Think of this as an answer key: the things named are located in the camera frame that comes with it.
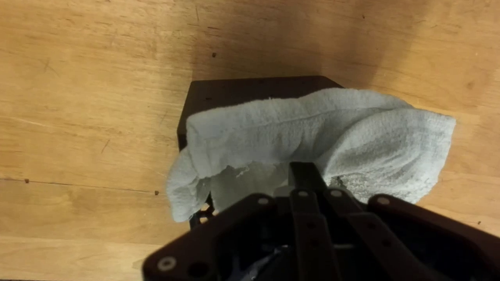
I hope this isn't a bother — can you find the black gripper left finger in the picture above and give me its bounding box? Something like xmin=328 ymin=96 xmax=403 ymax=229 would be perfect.
xmin=141 ymin=161 xmax=310 ymax=281

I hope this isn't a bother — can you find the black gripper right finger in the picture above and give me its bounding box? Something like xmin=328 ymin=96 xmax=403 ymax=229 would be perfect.
xmin=306 ymin=161 xmax=500 ymax=281

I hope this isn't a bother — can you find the white towel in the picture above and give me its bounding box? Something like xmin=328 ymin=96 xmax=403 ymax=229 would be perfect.
xmin=166 ymin=86 xmax=458 ymax=225

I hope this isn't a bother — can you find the black basket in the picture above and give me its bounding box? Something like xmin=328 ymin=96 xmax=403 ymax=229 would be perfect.
xmin=177 ymin=76 xmax=342 ymax=232

